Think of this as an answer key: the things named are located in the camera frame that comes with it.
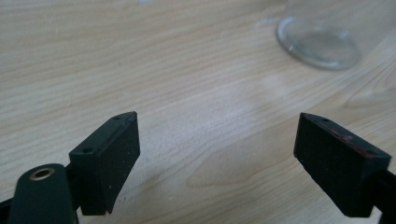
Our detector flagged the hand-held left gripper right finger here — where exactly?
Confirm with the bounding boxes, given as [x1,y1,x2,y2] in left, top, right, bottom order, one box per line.
[292,112,392,218]

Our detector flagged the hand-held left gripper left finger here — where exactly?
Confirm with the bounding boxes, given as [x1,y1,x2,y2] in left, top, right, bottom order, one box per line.
[68,111,141,217]

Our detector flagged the clear glass jar with lid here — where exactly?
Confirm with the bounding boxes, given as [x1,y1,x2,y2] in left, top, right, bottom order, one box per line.
[275,0,396,71]

